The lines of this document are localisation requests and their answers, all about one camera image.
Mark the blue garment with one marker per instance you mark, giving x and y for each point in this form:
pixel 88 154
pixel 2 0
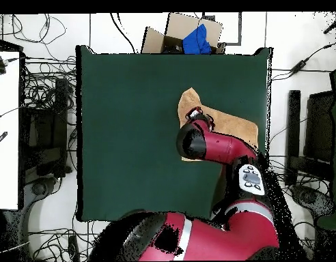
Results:
pixel 196 42

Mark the black power strip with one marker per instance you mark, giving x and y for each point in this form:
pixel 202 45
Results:
pixel 73 248

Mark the open cardboard box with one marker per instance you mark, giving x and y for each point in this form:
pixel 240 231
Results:
pixel 181 26

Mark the black upright stand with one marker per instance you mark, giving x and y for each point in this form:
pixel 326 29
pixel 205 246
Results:
pixel 293 122

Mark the black round floor foot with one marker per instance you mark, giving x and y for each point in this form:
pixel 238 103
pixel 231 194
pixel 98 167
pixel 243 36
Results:
pixel 39 188

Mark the dark grey chair base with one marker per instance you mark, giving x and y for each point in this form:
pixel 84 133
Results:
pixel 310 198

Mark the dark green table cloth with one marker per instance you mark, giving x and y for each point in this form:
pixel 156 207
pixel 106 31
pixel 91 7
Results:
pixel 129 109

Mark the tan terry towel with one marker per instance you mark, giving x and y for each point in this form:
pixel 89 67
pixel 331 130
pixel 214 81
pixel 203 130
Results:
pixel 233 122

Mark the white desk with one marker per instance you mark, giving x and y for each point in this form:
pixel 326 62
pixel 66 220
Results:
pixel 5 122

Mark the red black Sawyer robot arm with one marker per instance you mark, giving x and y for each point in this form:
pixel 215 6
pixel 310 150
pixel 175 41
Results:
pixel 220 147

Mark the black bar with white print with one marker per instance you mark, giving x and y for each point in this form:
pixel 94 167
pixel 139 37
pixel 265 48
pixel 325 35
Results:
pixel 0 139

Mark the black equipment rack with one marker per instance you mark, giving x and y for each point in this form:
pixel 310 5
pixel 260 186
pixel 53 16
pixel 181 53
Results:
pixel 45 131

